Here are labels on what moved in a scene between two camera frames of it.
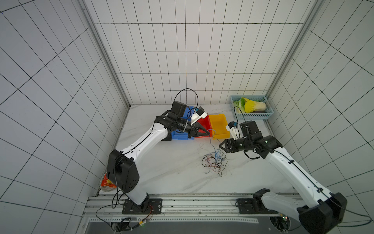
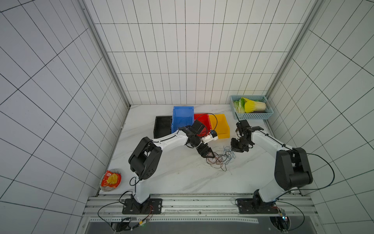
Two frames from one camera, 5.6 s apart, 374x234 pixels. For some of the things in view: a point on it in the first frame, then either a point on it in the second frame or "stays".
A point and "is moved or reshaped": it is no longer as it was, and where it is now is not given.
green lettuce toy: x=240 y=103 stays
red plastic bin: x=205 y=123 stays
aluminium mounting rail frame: x=181 y=213 stays
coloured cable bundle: x=216 y=161 is moved or reshaped
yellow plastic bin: x=218 y=123 stays
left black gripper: x=194 y=130 to x=206 y=147
